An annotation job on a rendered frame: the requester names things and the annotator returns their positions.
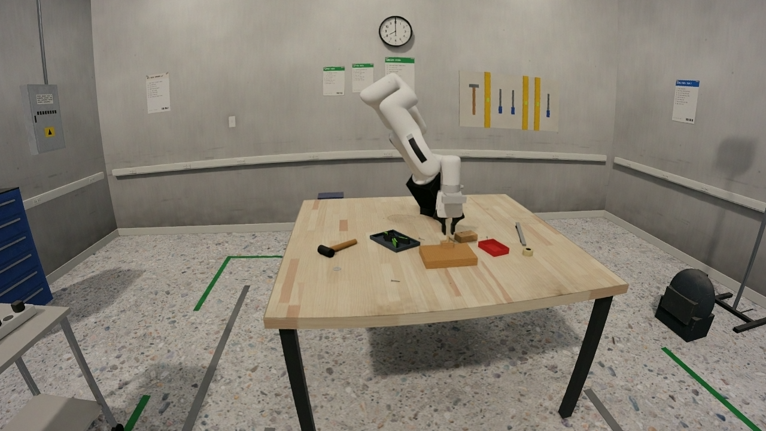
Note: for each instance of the red open tray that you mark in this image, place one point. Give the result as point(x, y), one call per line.
point(493, 247)

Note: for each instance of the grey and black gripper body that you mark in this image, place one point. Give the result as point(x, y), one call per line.
point(447, 210)

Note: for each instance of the grey long flat bar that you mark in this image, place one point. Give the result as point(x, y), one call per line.
point(520, 234)

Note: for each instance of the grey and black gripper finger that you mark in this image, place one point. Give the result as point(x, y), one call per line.
point(454, 222)
point(442, 221)

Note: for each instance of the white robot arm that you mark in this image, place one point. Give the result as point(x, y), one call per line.
point(395, 103)

